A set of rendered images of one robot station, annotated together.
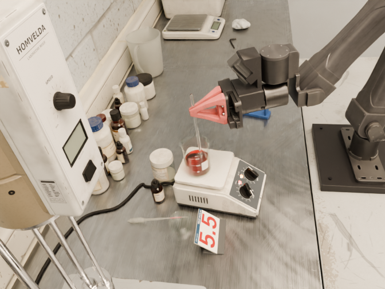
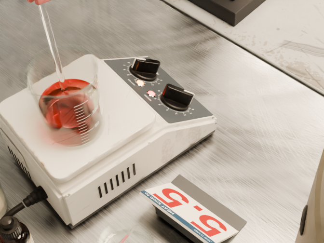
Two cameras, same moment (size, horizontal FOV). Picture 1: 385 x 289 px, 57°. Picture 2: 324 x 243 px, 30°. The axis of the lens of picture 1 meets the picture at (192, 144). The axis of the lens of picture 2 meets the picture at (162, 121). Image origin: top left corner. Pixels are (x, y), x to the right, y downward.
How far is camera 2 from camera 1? 45 cm
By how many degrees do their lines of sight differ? 41
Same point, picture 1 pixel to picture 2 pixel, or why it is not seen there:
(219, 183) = (143, 116)
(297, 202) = (229, 65)
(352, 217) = (306, 28)
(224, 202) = (166, 143)
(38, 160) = not seen: outside the picture
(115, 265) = not seen: outside the picture
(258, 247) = (269, 166)
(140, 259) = not seen: outside the picture
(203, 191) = (122, 155)
